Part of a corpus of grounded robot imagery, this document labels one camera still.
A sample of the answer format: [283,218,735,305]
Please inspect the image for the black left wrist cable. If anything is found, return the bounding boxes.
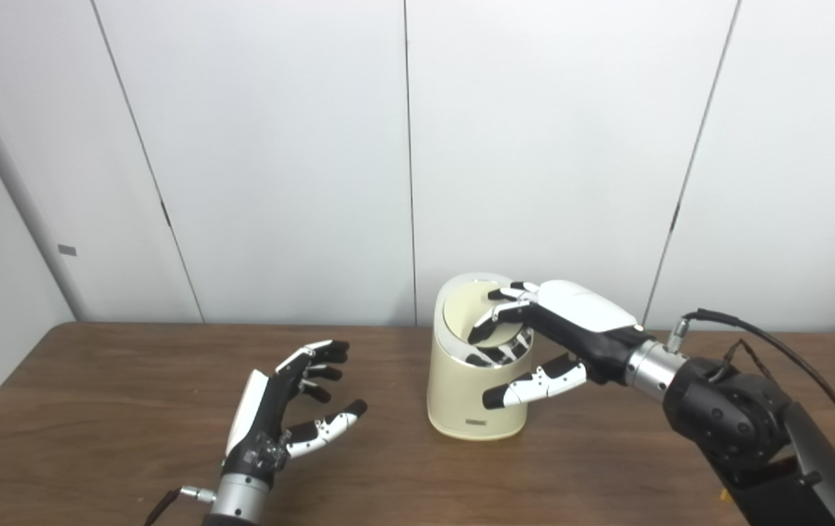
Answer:
[143,486,218,526]

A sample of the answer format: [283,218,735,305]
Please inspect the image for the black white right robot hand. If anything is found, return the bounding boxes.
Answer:
[467,279,655,410]

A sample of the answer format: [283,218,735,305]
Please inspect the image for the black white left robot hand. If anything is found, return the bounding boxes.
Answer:
[221,339,369,483]

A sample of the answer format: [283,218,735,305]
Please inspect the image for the cream-colored round bin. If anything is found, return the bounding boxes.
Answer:
[427,272,535,441]

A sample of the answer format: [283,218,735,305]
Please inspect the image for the cream round bin lid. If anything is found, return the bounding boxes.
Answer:
[443,283,527,346]

